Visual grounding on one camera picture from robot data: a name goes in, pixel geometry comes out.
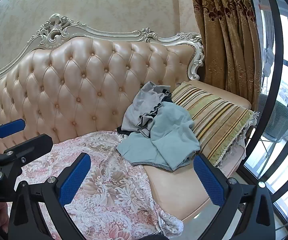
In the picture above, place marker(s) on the dark wicker chair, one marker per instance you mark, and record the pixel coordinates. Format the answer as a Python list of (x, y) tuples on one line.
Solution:
[(277, 126)]

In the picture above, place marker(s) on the pink floral lace sofa cover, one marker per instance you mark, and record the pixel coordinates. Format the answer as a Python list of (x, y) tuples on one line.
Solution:
[(115, 200)]

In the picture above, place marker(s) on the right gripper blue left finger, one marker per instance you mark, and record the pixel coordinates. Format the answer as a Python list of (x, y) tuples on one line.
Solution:
[(71, 178)]

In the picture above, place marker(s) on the tufted peach leather sofa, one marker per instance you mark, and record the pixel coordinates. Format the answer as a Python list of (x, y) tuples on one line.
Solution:
[(71, 80)]

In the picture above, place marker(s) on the striped gold cushion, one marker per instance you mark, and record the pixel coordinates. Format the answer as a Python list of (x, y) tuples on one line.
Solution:
[(219, 125)]

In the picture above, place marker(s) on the brown gold curtain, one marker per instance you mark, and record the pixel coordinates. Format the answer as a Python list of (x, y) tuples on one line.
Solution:
[(231, 47)]

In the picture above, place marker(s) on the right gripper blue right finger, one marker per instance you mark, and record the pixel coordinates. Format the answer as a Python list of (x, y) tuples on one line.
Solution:
[(212, 179)]

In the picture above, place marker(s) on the light blue sweater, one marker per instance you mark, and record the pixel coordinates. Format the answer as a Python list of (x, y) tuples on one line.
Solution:
[(171, 145)]

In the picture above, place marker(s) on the person's left hand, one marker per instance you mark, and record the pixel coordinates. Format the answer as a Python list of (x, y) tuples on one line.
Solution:
[(4, 218)]

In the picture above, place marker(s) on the dark navy garment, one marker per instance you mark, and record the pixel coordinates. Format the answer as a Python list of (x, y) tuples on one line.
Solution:
[(167, 99)]

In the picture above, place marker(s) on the grey garment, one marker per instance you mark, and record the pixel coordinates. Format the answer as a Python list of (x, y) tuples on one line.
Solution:
[(144, 107)]

